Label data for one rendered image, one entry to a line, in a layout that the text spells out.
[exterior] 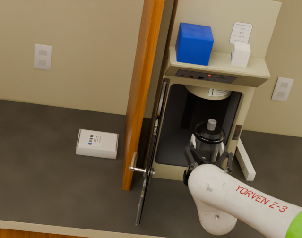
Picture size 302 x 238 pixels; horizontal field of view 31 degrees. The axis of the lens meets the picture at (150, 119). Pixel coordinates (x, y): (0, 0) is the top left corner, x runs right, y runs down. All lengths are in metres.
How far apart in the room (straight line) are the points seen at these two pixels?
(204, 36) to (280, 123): 0.97
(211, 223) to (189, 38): 0.55
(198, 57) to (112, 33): 0.64
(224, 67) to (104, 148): 0.65
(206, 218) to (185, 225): 0.41
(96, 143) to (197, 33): 0.70
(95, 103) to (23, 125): 0.34
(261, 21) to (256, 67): 0.15
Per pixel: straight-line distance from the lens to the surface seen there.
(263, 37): 1.79
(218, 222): 1.54
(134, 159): 1.73
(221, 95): 1.91
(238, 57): 1.72
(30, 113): 2.35
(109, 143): 2.15
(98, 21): 2.21
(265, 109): 2.47
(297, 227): 1.28
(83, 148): 2.12
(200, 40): 1.65
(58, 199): 1.95
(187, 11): 1.72
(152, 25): 1.64
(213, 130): 1.82
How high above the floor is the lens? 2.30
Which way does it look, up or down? 34 degrees down
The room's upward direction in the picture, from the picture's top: 11 degrees clockwise
